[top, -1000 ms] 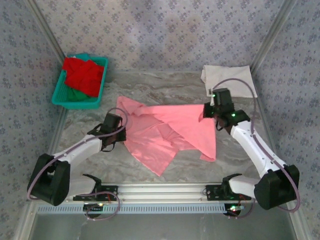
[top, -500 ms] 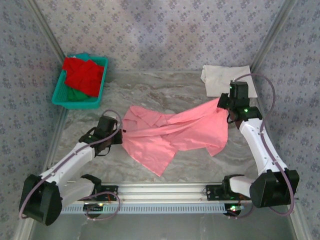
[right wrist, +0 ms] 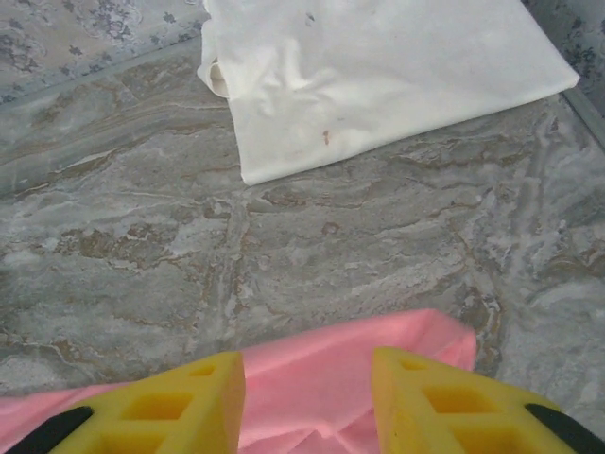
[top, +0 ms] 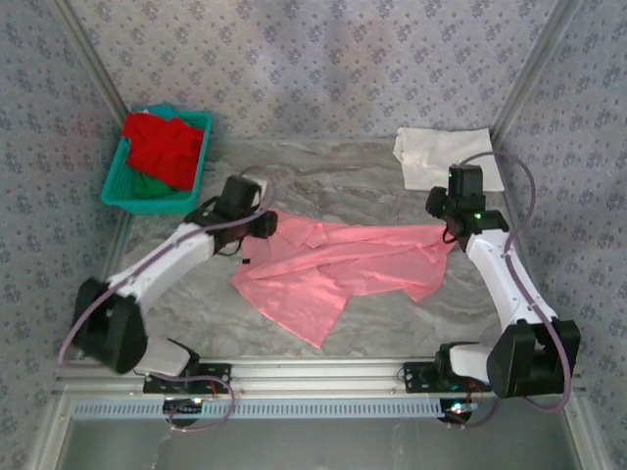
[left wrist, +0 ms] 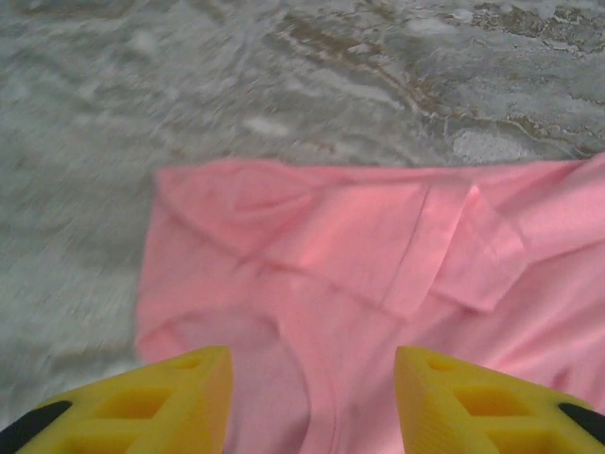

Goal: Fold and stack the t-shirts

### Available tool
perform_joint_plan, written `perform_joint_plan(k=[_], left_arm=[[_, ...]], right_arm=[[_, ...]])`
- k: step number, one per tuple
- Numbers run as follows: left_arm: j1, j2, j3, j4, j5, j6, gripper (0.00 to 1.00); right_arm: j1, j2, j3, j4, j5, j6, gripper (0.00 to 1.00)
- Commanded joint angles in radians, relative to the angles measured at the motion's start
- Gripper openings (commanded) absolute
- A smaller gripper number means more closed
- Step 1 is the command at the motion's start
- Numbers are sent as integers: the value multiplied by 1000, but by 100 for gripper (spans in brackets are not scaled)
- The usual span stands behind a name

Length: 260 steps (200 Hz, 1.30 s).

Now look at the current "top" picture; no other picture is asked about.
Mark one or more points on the pink t-shirt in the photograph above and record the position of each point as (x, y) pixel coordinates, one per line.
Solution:
(303, 289)

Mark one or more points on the white folded t-shirt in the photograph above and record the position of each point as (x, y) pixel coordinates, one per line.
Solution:
(441, 147)

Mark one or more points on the green t-shirt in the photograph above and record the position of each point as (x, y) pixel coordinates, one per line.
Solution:
(147, 188)

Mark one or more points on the red t-shirt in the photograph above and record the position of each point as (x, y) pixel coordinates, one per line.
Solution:
(161, 152)

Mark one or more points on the teal plastic basket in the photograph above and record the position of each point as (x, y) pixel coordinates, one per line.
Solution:
(115, 186)

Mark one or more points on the black controller board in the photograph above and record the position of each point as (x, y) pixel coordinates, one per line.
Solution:
(458, 408)
(183, 406)

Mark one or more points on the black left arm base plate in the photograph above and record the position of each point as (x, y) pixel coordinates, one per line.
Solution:
(215, 374)

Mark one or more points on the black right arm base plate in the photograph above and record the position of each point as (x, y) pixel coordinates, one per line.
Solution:
(416, 377)

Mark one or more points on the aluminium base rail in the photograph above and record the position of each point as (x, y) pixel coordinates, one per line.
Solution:
(318, 374)

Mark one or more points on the aluminium corner post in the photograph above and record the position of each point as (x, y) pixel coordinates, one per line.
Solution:
(93, 54)
(539, 63)

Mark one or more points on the aluminium frame leg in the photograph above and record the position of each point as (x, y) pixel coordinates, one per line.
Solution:
(578, 436)
(49, 436)

